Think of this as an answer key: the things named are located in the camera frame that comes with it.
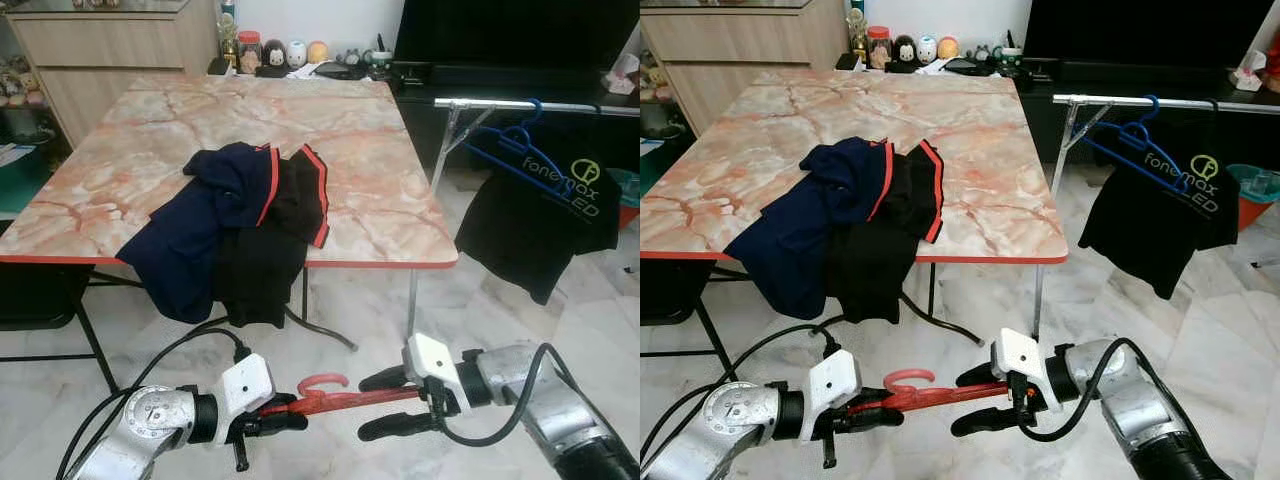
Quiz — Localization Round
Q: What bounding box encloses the black shirt green logo print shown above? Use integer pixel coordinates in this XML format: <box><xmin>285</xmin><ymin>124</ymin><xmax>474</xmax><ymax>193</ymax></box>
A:
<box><xmin>455</xmin><ymin>150</ymin><xmax>621</xmax><ymax>306</ymax></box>
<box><xmin>1078</xmin><ymin>147</ymin><xmax>1241</xmax><ymax>301</ymax></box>

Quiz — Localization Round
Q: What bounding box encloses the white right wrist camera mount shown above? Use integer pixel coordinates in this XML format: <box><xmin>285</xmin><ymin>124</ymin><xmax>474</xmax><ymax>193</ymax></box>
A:
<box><xmin>990</xmin><ymin>328</ymin><xmax>1066</xmax><ymax>413</ymax></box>
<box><xmin>402</xmin><ymin>333</ymin><xmax>473</xmax><ymax>416</ymax></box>

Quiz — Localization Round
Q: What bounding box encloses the white pink tissue box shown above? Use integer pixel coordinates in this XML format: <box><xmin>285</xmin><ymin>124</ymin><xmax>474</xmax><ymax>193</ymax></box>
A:
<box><xmin>1232</xmin><ymin>48</ymin><xmax>1271</xmax><ymax>94</ymax></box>
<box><xmin>603</xmin><ymin>52</ymin><xmax>641</xmax><ymax>98</ymax></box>

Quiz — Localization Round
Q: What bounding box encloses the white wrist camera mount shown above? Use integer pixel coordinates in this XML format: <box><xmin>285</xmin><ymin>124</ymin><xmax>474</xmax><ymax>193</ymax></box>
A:
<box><xmin>215</xmin><ymin>352</ymin><xmax>277</xmax><ymax>446</ymax></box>
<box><xmin>805</xmin><ymin>350</ymin><xmax>863</xmax><ymax>441</ymax></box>
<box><xmin>402</xmin><ymin>333</ymin><xmax>473</xmax><ymax>416</ymax></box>
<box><xmin>990</xmin><ymin>328</ymin><xmax>1066</xmax><ymax>413</ymax></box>

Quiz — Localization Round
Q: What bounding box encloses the black shirt red trim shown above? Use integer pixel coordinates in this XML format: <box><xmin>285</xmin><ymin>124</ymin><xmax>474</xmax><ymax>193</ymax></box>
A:
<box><xmin>213</xmin><ymin>144</ymin><xmax>331</xmax><ymax>329</ymax></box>
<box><xmin>825</xmin><ymin>140</ymin><xmax>946</xmax><ymax>324</ymax></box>

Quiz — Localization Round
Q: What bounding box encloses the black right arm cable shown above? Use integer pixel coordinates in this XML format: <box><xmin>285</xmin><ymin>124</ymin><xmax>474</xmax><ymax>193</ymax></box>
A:
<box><xmin>1020</xmin><ymin>337</ymin><xmax>1173</xmax><ymax>443</ymax></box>
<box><xmin>432</xmin><ymin>342</ymin><xmax>586</xmax><ymax>449</ymax></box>

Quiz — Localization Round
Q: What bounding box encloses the black storage box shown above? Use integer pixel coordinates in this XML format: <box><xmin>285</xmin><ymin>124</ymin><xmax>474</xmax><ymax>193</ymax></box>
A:
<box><xmin>640</xmin><ymin>258</ymin><xmax>701</xmax><ymax>326</ymax></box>
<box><xmin>0</xmin><ymin>262</ymin><xmax>98</xmax><ymax>331</ymax></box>

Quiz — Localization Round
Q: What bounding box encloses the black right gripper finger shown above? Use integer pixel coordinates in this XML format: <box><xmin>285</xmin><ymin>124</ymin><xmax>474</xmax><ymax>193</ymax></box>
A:
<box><xmin>950</xmin><ymin>405</ymin><xmax>1031</xmax><ymax>438</ymax></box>
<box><xmin>357</xmin><ymin>410</ymin><xmax>441</xmax><ymax>441</ymax></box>
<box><xmin>358</xmin><ymin>365</ymin><xmax>413</xmax><ymax>391</ymax></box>
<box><xmin>955</xmin><ymin>360</ymin><xmax>1004</xmax><ymax>388</ymax></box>

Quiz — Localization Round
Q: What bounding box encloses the navy shirt red stripe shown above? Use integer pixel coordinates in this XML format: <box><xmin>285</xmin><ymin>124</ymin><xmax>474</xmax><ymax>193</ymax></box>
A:
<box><xmin>725</xmin><ymin>138</ymin><xmax>894</xmax><ymax>321</ymax></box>
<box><xmin>117</xmin><ymin>142</ymin><xmax>282</xmax><ymax>324</ymax></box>

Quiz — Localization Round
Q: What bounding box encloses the black flat screen television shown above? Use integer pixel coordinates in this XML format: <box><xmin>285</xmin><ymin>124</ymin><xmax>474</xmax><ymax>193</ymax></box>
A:
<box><xmin>395</xmin><ymin>0</ymin><xmax>641</xmax><ymax>69</ymax></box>
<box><xmin>1020</xmin><ymin>0</ymin><xmax>1253</xmax><ymax>63</ymax></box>

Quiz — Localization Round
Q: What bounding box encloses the black power cable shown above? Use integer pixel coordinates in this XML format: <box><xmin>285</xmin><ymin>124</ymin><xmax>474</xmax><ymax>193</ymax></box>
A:
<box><xmin>900</xmin><ymin>290</ymin><xmax>988</xmax><ymax>347</ymax></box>
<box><xmin>283</xmin><ymin>298</ymin><xmax>358</xmax><ymax>353</ymax></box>

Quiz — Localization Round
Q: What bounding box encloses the black television console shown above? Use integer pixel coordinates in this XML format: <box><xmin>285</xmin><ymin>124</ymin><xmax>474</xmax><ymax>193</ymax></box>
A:
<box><xmin>390</xmin><ymin>65</ymin><xmax>641</xmax><ymax>176</ymax></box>
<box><xmin>1015</xmin><ymin>62</ymin><xmax>1280</xmax><ymax>166</ymax></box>

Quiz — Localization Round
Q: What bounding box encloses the light wood cabinet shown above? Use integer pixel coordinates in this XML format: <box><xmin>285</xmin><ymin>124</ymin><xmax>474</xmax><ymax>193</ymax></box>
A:
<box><xmin>640</xmin><ymin>0</ymin><xmax>853</xmax><ymax>143</ymax></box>
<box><xmin>0</xmin><ymin>0</ymin><xmax>223</xmax><ymax>149</ymax></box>

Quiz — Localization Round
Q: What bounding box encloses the silver metal clothes rack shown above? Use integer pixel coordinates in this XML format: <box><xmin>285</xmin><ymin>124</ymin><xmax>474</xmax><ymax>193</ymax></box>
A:
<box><xmin>408</xmin><ymin>97</ymin><xmax>641</xmax><ymax>338</ymax></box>
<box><xmin>1033</xmin><ymin>92</ymin><xmax>1280</xmax><ymax>338</ymax></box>

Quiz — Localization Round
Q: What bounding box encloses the blue plastic clothes hanger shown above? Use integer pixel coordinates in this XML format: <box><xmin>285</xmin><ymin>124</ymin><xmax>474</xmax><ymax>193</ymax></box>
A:
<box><xmin>1080</xmin><ymin>95</ymin><xmax>1167</xmax><ymax>193</ymax></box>
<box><xmin>462</xmin><ymin>98</ymin><xmax>547</xmax><ymax>197</ymax></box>

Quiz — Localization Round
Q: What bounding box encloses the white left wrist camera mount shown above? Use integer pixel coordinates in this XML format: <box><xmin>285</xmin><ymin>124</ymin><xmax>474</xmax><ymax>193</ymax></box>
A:
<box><xmin>215</xmin><ymin>352</ymin><xmax>277</xmax><ymax>446</ymax></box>
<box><xmin>805</xmin><ymin>350</ymin><xmax>863</xmax><ymax>441</ymax></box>

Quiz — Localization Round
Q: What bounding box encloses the marble pattern folding table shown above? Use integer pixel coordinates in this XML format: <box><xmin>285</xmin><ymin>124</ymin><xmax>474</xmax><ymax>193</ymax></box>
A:
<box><xmin>640</xmin><ymin>68</ymin><xmax>1069</xmax><ymax>379</ymax></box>
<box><xmin>0</xmin><ymin>72</ymin><xmax>459</xmax><ymax>394</ymax></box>

